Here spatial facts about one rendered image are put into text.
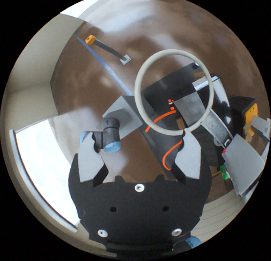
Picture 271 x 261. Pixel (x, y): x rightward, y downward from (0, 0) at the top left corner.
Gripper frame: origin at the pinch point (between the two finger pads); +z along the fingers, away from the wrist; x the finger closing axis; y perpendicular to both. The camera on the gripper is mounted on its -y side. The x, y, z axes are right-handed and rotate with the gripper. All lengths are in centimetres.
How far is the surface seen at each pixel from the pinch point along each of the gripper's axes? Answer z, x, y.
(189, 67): 142, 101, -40
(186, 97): 68, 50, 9
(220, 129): 24, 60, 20
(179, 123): 116, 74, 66
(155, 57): 28.6, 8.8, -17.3
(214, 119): 28, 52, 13
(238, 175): -12, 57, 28
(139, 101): 28.5, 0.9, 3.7
